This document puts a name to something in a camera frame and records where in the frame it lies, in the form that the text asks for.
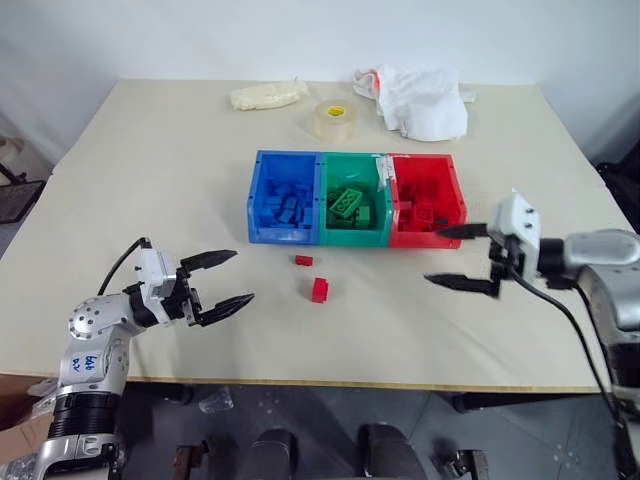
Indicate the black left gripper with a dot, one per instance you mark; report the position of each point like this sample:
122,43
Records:
186,300

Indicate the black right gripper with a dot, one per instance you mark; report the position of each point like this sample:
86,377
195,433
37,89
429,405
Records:
507,255

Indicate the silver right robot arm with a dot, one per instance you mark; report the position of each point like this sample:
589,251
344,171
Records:
600,250

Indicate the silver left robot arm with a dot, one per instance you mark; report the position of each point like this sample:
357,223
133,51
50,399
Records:
90,320

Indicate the red square block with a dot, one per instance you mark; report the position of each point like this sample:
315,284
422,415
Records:
424,213

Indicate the red plastic bin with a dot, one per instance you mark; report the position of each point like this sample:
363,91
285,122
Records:
450,175

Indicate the small flat red block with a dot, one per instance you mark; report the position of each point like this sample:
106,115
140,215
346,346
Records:
303,260

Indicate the blue plastic bin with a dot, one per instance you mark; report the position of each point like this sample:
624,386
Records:
260,200

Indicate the blue block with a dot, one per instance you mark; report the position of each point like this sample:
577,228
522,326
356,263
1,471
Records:
306,212
287,212

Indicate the tall red block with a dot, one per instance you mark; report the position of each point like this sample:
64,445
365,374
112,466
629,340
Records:
320,290

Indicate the small green block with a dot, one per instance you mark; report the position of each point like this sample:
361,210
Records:
364,216
338,222

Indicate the green plastic bin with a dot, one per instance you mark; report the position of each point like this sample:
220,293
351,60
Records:
350,237

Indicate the white paper label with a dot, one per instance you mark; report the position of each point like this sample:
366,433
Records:
385,170

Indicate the clear plastic wrapper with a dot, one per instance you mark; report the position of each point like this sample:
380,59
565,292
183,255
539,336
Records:
216,400

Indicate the large green studded brick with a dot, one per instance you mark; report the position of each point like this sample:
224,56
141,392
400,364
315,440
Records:
345,201

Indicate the black table leg bar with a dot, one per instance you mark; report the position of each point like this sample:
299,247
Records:
525,400

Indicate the crumpled white plastic bag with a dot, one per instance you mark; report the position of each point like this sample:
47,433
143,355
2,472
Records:
425,105

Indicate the black bag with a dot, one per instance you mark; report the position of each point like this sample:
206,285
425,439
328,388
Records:
622,190

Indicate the dark rounded shape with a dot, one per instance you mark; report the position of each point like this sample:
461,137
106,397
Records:
274,455
390,455

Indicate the clear tape roll yellow core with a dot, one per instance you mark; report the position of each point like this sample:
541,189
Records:
336,122

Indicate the cream filled plastic bag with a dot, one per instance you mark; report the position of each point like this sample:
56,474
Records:
270,95

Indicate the brown cardboard box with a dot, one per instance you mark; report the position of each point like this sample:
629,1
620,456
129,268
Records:
17,400

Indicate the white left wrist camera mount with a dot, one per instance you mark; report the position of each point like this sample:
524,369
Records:
155,272

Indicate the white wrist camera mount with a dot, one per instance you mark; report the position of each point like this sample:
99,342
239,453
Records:
155,272
520,220

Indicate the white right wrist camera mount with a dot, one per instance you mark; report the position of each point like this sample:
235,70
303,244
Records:
520,220

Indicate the rusty metal bracket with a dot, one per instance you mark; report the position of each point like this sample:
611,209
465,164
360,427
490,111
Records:
190,460

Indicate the metal caster bracket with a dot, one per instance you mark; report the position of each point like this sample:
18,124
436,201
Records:
462,465

